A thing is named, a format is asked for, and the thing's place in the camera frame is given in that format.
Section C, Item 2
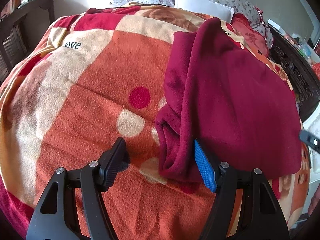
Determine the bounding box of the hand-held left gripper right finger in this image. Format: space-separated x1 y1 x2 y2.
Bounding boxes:
194 138 290 240

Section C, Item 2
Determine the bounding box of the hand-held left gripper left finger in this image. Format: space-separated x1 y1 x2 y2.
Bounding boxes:
25 137 130 240

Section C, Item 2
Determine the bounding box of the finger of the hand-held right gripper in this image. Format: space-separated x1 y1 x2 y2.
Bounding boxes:
299 130 320 153

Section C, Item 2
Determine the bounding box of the maroon t-shirt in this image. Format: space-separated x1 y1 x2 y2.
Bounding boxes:
155 17 303 183

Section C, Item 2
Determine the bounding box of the carved dark wooden headboard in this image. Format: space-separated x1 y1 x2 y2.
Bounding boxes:
269 25 320 123

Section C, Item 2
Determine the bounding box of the orange red printed blanket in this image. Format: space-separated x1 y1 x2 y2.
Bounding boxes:
0 4 312 240

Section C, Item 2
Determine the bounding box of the red heart-shaped cushion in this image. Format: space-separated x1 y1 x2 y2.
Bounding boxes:
231 12 270 57

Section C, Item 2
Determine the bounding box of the white box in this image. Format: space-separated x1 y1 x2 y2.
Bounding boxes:
267 19 285 34

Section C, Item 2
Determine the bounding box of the white pillow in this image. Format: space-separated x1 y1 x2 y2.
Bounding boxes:
174 0 235 22

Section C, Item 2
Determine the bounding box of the dark wooden table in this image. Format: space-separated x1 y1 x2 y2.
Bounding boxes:
0 0 55 80

